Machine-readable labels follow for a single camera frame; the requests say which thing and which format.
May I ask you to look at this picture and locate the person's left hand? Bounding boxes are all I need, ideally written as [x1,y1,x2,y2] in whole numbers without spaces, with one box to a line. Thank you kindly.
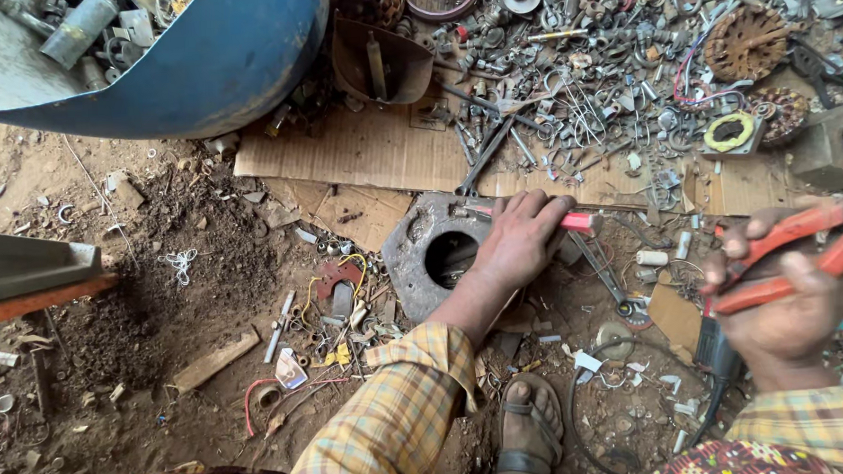
[468,187,582,308]

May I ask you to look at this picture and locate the person's right hand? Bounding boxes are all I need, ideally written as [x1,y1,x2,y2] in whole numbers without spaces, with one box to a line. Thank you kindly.
[697,201,843,396]

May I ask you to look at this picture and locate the red-handled pliers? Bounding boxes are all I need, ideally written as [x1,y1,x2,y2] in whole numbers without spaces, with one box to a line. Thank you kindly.
[697,187,843,318]

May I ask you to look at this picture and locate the pink-handled screwdriver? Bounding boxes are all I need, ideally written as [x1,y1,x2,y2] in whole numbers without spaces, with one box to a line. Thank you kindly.
[454,198,605,242]

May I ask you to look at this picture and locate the torn cardboard piece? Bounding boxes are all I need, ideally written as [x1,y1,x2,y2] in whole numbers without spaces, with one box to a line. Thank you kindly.
[645,269,705,359]

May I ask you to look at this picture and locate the stator with yellow winding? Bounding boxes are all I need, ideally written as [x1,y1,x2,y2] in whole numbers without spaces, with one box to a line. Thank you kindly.
[697,110,769,161]

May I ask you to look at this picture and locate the black angle grinder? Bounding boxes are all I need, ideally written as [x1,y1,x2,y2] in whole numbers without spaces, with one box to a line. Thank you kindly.
[691,314,748,405]

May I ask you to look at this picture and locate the grey concrete block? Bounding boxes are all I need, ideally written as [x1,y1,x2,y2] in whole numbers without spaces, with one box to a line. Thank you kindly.
[787,103,843,193]

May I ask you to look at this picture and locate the round copper-wound stator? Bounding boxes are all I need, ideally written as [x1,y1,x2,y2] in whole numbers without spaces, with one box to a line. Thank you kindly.
[701,4,794,85]

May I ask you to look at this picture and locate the patterned cloth garment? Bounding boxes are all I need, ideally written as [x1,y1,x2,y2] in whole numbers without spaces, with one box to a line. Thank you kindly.
[62,432,843,474]

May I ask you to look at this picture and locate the heap of scrap metal parts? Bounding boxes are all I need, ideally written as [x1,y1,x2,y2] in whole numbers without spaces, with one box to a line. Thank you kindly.
[333,0,843,227]

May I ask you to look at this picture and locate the steel open-end wrench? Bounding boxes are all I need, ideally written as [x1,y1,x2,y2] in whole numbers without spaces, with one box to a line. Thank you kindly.
[452,113,522,198]

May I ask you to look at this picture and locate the person's foot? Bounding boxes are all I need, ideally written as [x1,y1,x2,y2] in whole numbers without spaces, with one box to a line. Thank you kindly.
[489,377,567,474]

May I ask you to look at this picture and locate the brown leather sandal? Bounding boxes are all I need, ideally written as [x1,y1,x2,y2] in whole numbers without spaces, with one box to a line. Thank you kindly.
[488,370,568,474]

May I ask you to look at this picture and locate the grey metal plate with hole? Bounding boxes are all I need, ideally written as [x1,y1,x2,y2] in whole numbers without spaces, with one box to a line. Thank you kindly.
[379,188,522,326]

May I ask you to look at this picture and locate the brown cardboard sheet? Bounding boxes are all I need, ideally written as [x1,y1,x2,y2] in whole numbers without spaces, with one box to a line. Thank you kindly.
[231,72,799,259]

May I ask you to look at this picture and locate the rusty metal scoop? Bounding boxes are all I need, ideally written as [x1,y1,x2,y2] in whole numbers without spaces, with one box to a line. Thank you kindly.
[330,9,436,108]

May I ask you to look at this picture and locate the flat wooden piece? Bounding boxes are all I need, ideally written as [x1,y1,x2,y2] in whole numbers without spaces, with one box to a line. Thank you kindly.
[170,328,264,395]

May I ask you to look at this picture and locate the blue drum of scrap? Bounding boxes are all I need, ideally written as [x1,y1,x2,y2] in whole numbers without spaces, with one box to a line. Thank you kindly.
[0,0,337,148]

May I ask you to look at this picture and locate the orange wooden beam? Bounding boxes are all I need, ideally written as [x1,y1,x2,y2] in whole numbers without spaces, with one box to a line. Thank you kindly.
[0,271,122,329]

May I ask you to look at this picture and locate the grey metal channel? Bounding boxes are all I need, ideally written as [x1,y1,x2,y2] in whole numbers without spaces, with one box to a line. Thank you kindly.
[0,224,106,307]

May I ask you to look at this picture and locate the green-handled tool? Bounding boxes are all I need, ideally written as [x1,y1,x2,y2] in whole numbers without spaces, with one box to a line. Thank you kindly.
[788,37,843,111]

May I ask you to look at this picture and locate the black power cable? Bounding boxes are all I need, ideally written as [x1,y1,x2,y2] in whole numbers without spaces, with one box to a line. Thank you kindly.
[563,332,728,474]

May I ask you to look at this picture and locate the red metal bracket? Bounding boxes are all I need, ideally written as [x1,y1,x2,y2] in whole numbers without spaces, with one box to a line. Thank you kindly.
[314,259,365,302]

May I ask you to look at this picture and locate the white wire tangle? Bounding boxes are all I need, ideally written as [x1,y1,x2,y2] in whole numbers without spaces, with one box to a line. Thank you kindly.
[158,248,200,288]

